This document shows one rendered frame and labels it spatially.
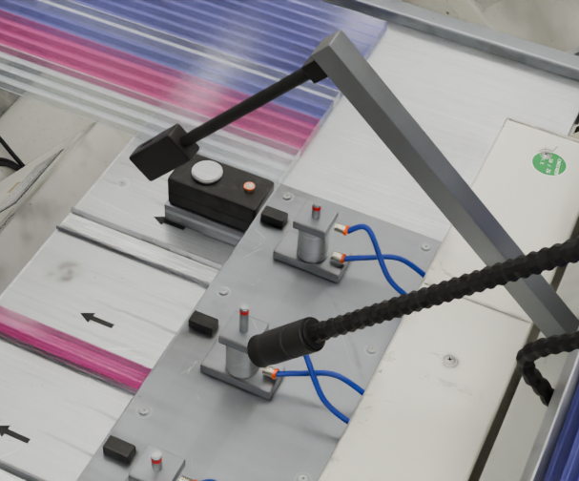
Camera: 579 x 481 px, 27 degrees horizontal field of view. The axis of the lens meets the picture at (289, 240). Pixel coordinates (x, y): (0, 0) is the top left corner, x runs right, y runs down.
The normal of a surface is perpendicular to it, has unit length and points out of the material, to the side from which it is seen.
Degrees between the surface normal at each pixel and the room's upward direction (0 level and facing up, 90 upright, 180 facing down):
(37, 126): 0
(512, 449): 90
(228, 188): 43
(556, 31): 0
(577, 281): 90
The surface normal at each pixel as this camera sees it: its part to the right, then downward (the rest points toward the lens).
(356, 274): 0.04, -0.68
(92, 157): 0.64, -0.27
